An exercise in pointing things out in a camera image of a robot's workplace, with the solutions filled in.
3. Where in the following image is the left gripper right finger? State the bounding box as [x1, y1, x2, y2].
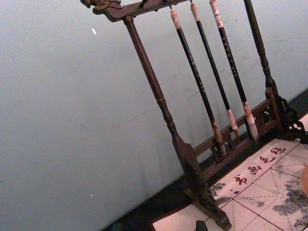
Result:
[196, 220, 209, 231]

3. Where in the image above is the black table cloth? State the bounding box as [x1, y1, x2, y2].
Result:
[101, 89, 308, 231]

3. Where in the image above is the white felt mat with grid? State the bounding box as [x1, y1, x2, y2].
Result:
[150, 138, 308, 231]

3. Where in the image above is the round orange ink dish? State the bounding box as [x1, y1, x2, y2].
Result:
[300, 163, 308, 195]

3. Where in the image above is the black brush with dark bristles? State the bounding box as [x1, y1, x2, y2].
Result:
[169, 7, 228, 159]

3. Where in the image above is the thin black brush, brown tip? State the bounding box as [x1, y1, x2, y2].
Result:
[189, 1, 242, 143]

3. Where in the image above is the black brush with banded white end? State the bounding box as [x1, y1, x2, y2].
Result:
[208, 0, 259, 142]

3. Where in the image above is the dark wooden brush rack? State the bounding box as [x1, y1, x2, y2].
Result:
[80, 0, 308, 231]

